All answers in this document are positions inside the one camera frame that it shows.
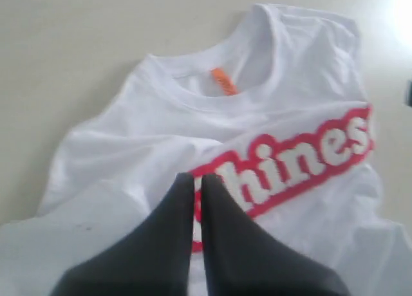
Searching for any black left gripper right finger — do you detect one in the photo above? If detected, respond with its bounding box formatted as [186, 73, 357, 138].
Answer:
[201, 174, 350, 295]

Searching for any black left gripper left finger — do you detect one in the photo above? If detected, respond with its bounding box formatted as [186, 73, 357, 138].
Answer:
[54, 173, 194, 296]

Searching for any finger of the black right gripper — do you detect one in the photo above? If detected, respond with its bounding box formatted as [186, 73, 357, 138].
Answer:
[404, 79, 412, 107]

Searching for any white t-shirt red lettering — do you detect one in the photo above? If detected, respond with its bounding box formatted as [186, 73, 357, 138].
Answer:
[1, 5, 411, 295]

